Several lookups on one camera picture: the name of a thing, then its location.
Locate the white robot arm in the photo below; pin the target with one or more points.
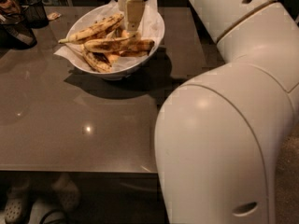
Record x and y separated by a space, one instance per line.
218 135

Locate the black mesh pen cup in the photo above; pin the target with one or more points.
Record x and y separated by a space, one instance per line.
35 13

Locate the small sachet on table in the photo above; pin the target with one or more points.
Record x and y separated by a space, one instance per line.
53 16

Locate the small orange banana pieces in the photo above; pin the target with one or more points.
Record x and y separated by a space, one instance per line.
112 57

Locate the black mesh tray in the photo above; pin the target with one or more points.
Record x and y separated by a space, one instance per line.
20 35

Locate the lower left dark banana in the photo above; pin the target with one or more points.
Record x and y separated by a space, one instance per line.
97 61

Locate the white clog right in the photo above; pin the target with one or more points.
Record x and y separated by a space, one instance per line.
67 192

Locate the white paper liner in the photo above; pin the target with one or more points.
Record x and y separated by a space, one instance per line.
152 22

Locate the spotted banana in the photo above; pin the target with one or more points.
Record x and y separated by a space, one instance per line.
98 30
129 43

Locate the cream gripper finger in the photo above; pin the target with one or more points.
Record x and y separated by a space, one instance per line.
133 11
123 9

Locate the white bowl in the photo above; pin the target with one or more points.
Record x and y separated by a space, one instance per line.
93 16

